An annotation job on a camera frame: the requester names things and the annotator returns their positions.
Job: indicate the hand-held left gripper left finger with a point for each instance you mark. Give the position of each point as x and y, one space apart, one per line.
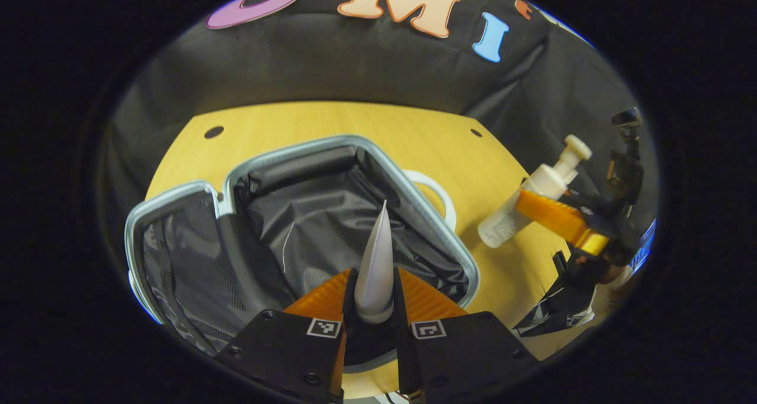
284 351

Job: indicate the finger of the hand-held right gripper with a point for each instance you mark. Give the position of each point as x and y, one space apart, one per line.
556 217

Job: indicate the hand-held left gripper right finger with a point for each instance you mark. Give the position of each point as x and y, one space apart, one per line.
467 356

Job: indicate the white pump bottle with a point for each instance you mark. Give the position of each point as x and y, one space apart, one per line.
550 182

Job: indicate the white squeeze tube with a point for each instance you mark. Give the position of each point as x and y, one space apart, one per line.
375 274

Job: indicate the light blue suitcase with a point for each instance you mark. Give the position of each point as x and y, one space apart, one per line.
307 215

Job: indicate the black backdrop cloth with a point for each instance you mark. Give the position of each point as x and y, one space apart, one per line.
355 67

